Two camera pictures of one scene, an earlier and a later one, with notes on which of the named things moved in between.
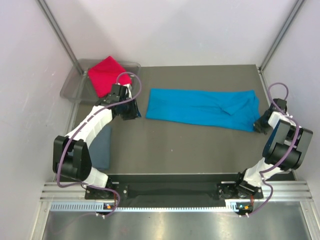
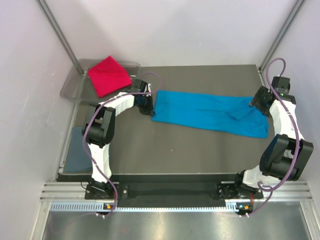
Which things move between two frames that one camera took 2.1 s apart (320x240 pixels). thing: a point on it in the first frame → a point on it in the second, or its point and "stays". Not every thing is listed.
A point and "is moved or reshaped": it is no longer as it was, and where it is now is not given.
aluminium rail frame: x=279 y=192 stays
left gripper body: x=129 y=112 → x=145 y=106
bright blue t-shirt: x=225 y=109 is moved or reshaped
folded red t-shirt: x=104 y=74 stays
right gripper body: x=261 y=126 → x=258 y=101
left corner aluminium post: x=60 y=36 stays
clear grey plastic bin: x=78 y=87 stays
